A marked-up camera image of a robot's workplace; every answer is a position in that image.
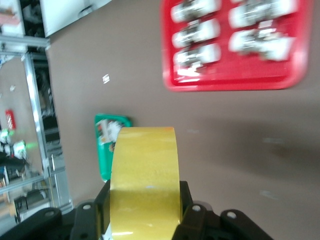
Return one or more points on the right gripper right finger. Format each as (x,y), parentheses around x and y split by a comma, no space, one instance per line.
(200,225)

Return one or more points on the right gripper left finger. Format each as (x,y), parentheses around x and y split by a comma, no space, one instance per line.
(85,222)

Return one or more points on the yellow packing tape roll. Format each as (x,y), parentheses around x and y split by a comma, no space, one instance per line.
(145,175)

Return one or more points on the green plastic tray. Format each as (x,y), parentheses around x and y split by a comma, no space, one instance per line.
(105,162)

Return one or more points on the clear tape strip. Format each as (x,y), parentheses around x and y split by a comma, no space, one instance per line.
(272,140)
(192,130)
(268,195)

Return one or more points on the red tray with pipe fittings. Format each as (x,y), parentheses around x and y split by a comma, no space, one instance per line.
(237,80)

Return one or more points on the black and orange component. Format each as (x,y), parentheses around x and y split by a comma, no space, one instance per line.
(111,148)

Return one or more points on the white circuit breaker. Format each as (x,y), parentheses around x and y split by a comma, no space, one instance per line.
(113,130)

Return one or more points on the red and white sign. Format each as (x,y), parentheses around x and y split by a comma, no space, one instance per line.
(11,119)

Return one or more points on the white capped metal pipe fitting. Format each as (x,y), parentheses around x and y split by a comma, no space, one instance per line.
(197,57)
(260,45)
(262,13)
(195,10)
(196,33)

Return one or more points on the white cabinet panel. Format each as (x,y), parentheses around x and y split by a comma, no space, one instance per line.
(65,15)

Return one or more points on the grey on-off switch box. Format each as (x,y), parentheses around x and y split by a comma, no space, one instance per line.
(102,131)

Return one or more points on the aluminium extrusion frame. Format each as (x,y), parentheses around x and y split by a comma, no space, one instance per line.
(37,112)

